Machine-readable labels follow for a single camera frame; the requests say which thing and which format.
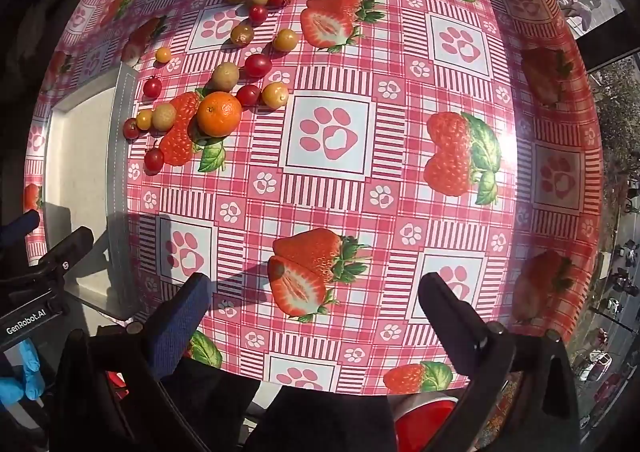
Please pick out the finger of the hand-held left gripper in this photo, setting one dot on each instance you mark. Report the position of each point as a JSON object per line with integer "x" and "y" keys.
{"x": 67, "y": 247}
{"x": 20, "y": 228}

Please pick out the white plastic tray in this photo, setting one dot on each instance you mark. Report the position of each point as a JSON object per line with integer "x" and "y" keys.
{"x": 75, "y": 156}

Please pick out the white plush toy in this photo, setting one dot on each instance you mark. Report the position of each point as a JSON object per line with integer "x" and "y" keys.
{"x": 575, "y": 6}

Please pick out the red cup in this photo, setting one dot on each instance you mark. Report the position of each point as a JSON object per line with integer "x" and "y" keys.
{"x": 425, "y": 424}

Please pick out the dark window frame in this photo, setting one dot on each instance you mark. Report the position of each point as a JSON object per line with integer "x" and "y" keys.
{"x": 607, "y": 54}

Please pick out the small yellow cherry tomato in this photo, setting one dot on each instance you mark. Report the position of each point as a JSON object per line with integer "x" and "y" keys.
{"x": 163, "y": 54}

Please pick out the mandarin orange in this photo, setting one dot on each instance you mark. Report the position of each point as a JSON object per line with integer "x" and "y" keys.
{"x": 218, "y": 113}

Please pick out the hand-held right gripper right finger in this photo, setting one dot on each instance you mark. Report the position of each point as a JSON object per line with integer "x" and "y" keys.
{"x": 450, "y": 317}

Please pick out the pink strawberry printed tablecloth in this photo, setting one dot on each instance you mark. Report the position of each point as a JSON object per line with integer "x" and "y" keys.
{"x": 350, "y": 192}

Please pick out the person's left hand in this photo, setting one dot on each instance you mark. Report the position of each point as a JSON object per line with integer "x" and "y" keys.
{"x": 29, "y": 364}

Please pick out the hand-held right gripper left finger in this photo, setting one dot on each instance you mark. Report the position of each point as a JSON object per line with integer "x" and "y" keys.
{"x": 180, "y": 324}

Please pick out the brownish cherry tomato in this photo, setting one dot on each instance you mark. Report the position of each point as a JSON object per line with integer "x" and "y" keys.
{"x": 242, "y": 33}

